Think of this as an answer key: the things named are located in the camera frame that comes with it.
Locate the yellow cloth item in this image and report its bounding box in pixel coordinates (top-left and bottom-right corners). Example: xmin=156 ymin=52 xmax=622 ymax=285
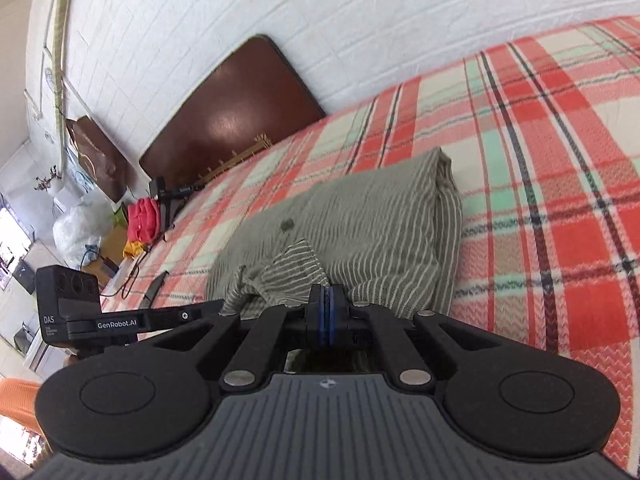
xmin=122 ymin=240 xmax=149 ymax=259

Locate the red cloth bundle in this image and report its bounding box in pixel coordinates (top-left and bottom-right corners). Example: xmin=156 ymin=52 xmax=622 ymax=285
xmin=127 ymin=197 xmax=160 ymax=245

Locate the dark brown wooden board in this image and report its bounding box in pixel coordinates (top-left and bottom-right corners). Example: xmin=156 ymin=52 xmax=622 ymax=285
xmin=139 ymin=35 xmax=326 ymax=188

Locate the black remote on bed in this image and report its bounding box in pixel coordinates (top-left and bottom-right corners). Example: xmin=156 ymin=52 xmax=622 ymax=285
xmin=138 ymin=271 xmax=168 ymax=310

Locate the black metal stand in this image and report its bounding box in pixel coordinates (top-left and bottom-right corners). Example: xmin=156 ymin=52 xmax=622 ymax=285
xmin=149 ymin=177 xmax=205 ymax=233

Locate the green striped checked shirt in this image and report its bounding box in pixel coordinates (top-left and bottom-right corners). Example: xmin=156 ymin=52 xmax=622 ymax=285
xmin=205 ymin=148 xmax=462 ymax=318

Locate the red plaid bed sheet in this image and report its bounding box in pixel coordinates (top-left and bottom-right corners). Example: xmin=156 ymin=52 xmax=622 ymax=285
xmin=102 ymin=16 xmax=639 ymax=474

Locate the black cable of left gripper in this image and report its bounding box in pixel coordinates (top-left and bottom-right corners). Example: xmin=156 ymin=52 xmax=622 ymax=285
xmin=98 ymin=246 xmax=151 ymax=300

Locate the white plastic bag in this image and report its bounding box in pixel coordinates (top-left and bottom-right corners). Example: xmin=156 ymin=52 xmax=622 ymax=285
xmin=52 ymin=190 xmax=115 ymax=269

